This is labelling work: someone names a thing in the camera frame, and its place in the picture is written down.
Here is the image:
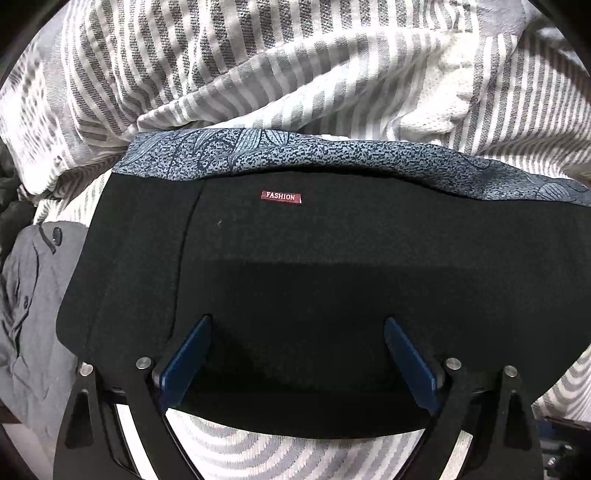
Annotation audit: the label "white mattress with grey arcs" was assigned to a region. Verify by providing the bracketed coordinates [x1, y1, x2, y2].
[32, 41, 591, 480]

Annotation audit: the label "black pants with patterned waistband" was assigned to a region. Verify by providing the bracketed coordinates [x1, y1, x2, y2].
[55, 129, 591, 439]

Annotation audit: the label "grey white striped quilt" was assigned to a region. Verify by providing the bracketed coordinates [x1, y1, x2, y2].
[0, 0, 591, 217]

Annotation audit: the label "dark cloth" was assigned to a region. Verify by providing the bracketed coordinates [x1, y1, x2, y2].
[0, 152, 35, 259]

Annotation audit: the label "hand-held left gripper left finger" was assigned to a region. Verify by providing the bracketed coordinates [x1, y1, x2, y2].
[53, 315, 213, 480]

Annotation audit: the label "grey button shirt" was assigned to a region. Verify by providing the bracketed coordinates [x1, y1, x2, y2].
[0, 220, 93, 444]

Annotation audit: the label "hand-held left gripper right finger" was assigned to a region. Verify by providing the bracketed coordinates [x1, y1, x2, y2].
[384, 316, 546, 480]

